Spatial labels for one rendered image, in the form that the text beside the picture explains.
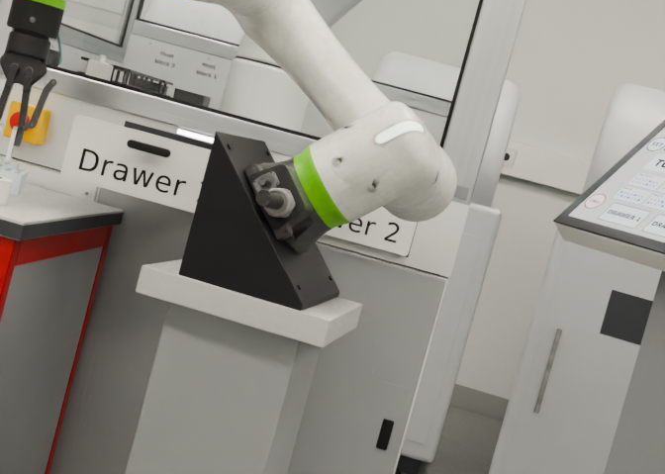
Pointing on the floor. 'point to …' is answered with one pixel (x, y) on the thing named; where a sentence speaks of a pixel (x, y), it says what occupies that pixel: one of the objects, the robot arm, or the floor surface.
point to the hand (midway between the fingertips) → (4, 143)
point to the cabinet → (124, 289)
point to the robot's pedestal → (228, 377)
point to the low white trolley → (45, 315)
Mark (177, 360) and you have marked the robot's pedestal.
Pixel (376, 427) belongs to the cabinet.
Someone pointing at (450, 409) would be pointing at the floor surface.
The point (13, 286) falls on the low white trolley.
